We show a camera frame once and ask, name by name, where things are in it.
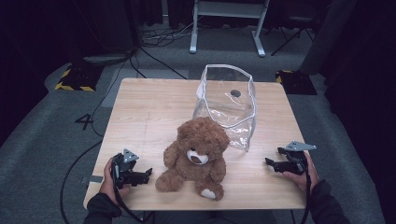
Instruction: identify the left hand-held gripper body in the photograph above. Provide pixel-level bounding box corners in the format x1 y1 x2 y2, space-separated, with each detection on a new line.
110 148 140 189

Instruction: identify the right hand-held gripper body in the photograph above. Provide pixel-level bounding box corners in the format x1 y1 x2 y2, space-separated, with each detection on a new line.
281 140 318 175

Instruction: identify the brown teddy bear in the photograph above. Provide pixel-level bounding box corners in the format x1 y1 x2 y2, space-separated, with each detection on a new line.
154 116 232 202

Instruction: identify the clear plastic bag white trim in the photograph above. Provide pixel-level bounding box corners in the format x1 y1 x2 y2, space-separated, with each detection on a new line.
192 63 258 153

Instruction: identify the person's left hand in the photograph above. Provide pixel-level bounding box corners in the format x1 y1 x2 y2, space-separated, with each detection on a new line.
99 157 133 207

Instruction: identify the person's right hand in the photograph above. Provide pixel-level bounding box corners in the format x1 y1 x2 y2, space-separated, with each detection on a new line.
282 151 320 194

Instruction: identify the grey tape piece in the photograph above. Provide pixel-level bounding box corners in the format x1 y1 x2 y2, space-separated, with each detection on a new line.
80 175 104 184

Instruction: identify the black tripod stand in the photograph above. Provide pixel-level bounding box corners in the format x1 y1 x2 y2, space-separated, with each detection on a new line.
270 14 316 57

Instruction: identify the grey curtain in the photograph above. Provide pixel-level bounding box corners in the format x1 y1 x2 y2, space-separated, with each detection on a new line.
299 0 358 76

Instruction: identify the left hand-held gripper black cable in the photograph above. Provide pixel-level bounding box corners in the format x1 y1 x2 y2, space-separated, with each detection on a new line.
112 182 149 224

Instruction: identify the hand-held gripper black cable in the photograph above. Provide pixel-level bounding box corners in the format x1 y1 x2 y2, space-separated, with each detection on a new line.
112 182 149 224
299 157 313 224

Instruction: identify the right hand-held gripper black cable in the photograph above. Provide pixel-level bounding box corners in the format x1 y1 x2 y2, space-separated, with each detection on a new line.
299 157 313 224

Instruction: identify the thick black floor cable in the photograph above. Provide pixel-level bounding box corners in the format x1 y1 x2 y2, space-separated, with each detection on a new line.
59 140 104 224

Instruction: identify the black yellow striped base plate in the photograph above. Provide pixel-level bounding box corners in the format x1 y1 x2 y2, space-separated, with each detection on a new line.
275 69 318 96
54 63 105 92

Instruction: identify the thin black floor cable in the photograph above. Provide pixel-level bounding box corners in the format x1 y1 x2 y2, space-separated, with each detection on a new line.
139 46 189 80

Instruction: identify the tangle of floor cables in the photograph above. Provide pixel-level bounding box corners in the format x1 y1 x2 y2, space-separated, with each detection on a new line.
140 21 200 49

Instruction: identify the white desk frame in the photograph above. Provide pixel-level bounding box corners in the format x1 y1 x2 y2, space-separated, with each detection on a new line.
189 0 271 58

